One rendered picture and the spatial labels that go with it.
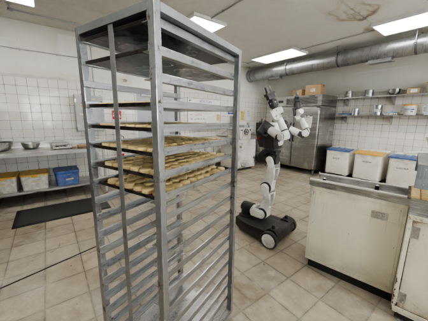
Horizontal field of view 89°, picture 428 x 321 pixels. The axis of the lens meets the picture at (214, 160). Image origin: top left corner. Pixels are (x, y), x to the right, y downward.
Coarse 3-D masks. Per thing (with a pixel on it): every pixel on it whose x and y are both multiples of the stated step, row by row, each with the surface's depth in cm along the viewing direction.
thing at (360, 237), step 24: (312, 192) 206; (336, 192) 192; (312, 216) 209; (336, 216) 194; (360, 216) 181; (384, 216) 170; (312, 240) 212; (336, 240) 197; (360, 240) 184; (384, 240) 173; (312, 264) 218; (336, 264) 200; (360, 264) 186; (384, 264) 175; (360, 288) 191; (384, 288) 177
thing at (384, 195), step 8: (312, 184) 206; (320, 184) 201; (328, 184) 196; (336, 184) 191; (344, 184) 189; (352, 192) 184; (360, 192) 180; (368, 192) 176; (376, 192) 173; (384, 192) 169; (392, 200) 167; (400, 200) 163; (408, 200) 160
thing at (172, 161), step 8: (184, 152) 133; (192, 152) 134; (200, 152) 134; (208, 152) 134; (112, 160) 105; (128, 160) 106; (136, 160) 108; (144, 160) 106; (152, 160) 110; (168, 160) 108; (176, 160) 109; (184, 160) 109; (192, 160) 108; (200, 160) 110; (128, 168) 96; (136, 168) 93; (144, 168) 91; (152, 168) 94; (168, 168) 91
